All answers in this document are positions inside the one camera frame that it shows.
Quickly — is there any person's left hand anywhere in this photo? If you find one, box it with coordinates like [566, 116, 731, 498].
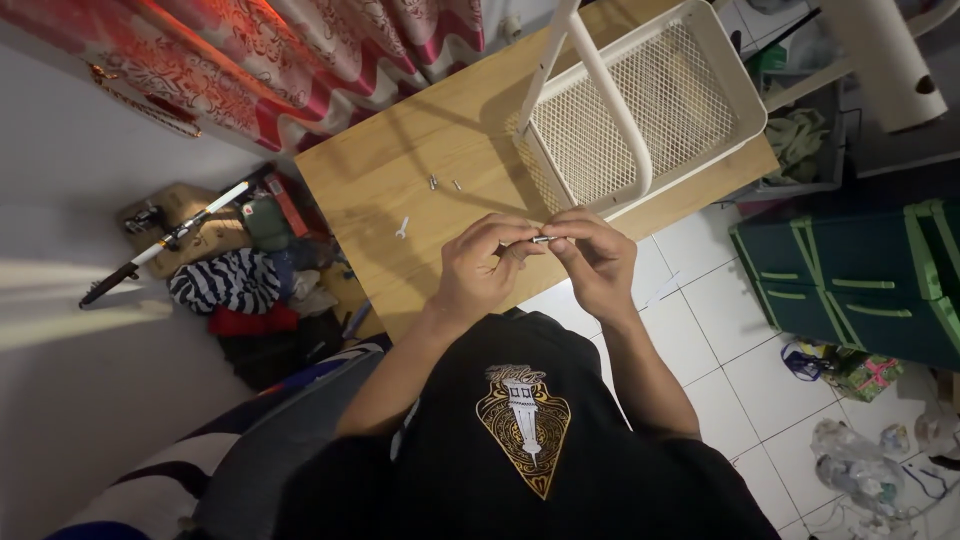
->
[433, 213, 546, 325]

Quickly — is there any person's right hand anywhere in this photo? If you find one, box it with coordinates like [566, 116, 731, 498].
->
[538, 207, 640, 325]

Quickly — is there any white mesh cart basket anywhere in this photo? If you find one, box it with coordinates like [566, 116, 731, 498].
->
[504, 0, 769, 222]

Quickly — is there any black printed t-shirt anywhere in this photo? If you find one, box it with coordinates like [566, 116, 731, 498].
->
[271, 307, 781, 540]

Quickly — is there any red cloth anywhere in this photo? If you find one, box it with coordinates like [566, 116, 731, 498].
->
[207, 301, 301, 337]

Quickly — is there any blue plastic bag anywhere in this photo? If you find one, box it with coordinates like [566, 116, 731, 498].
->
[780, 342, 826, 382]

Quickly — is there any grey bin with cloth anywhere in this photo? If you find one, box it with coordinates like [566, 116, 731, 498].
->
[723, 71, 849, 205]

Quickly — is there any black white striped cloth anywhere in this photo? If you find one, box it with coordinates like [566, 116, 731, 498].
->
[168, 249, 283, 316]

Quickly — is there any dark green plastic drawer cabinet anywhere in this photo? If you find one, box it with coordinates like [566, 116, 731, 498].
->
[729, 196, 960, 372]

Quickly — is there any colourful patterned gift bag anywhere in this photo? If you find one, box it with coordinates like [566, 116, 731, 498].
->
[831, 352, 906, 404]

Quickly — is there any grey cushioned seat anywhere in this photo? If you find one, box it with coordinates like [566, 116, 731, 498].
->
[45, 333, 393, 540]

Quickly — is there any brown cardboard box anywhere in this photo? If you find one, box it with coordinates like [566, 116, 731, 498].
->
[116, 182, 256, 280]

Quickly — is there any red and white patterned curtain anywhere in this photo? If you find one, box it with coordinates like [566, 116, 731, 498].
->
[0, 0, 487, 155]

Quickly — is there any black and white fishing rod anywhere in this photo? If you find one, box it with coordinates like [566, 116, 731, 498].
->
[78, 180, 256, 310]

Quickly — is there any clear plastic bag heap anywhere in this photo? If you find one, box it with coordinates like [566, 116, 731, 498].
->
[810, 418, 909, 519]

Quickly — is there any white metal frame tube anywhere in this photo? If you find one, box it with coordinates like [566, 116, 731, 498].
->
[516, 0, 655, 213]

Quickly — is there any cream cylindrical post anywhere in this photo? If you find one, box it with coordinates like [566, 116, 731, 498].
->
[763, 0, 960, 135]

